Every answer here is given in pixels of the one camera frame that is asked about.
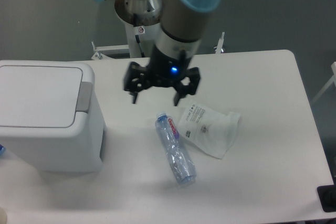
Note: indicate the black clamp at table edge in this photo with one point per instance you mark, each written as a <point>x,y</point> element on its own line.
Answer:
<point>327,197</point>

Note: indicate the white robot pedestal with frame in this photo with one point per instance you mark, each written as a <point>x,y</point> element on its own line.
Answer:
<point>139,30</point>

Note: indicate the crushed clear plastic bottle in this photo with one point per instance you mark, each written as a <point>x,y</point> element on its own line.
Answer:
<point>177,155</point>

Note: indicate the white frame at right edge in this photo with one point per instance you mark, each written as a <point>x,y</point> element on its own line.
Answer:
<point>326,86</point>

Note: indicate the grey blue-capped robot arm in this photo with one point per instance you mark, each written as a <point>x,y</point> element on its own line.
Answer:
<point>182,25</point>

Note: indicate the white printed plastic bag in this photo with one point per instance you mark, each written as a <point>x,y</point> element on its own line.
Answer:
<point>210,131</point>

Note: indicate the white push-lid trash can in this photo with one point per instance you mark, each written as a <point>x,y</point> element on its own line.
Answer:
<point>50,115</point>

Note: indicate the blue-capped bottle at left edge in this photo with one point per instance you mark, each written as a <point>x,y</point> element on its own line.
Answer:
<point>2,150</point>

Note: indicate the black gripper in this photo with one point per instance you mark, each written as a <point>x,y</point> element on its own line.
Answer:
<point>163,71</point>

